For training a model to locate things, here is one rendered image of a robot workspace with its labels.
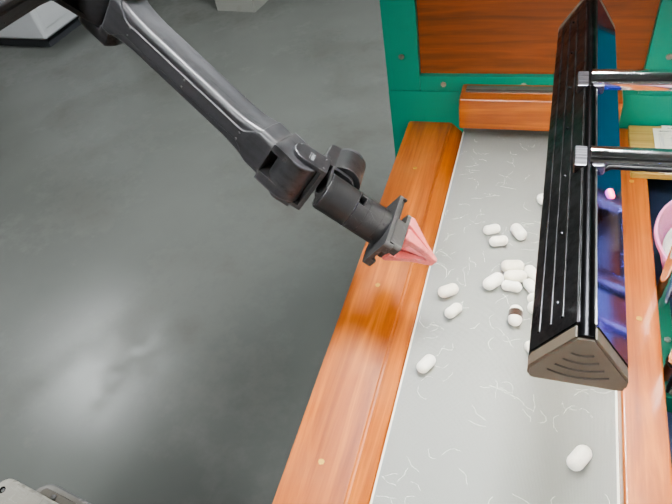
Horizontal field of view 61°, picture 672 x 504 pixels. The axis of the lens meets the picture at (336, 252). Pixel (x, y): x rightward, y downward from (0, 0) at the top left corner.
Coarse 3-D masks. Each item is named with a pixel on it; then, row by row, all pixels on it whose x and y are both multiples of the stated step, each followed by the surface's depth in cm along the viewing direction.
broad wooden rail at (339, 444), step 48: (432, 144) 121; (384, 192) 113; (432, 192) 111; (432, 240) 105; (384, 288) 96; (336, 336) 91; (384, 336) 90; (336, 384) 85; (384, 384) 85; (336, 432) 80; (384, 432) 81; (288, 480) 76; (336, 480) 75
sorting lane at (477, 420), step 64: (448, 192) 114; (512, 192) 111; (448, 256) 102; (512, 256) 100; (448, 320) 93; (448, 384) 85; (512, 384) 83; (576, 384) 82; (384, 448) 80; (448, 448) 78; (512, 448) 77
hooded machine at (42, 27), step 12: (36, 12) 367; (48, 12) 375; (60, 12) 383; (12, 24) 378; (24, 24) 374; (36, 24) 370; (48, 24) 376; (60, 24) 385; (72, 24) 399; (0, 36) 391; (12, 36) 386; (24, 36) 382; (36, 36) 378; (48, 36) 378; (60, 36) 392
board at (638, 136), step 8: (632, 128) 112; (640, 128) 112; (648, 128) 112; (632, 136) 111; (640, 136) 110; (648, 136) 110; (632, 144) 109; (640, 144) 109; (648, 144) 108; (632, 176) 104; (640, 176) 104; (648, 176) 103; (656, 176) 103; (664, 176) 103
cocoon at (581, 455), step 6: (576, 450) 73; (582, 450) 73; (588, 450) 73; (570, 456) 73; (576, 456) 73; (582, 456) 73; (588, 456) 73; (570, 462) 73; (576, 462) 72; (582, 462) 72; (570, 468) 73; (576, 468) 72; (582, 468) 72
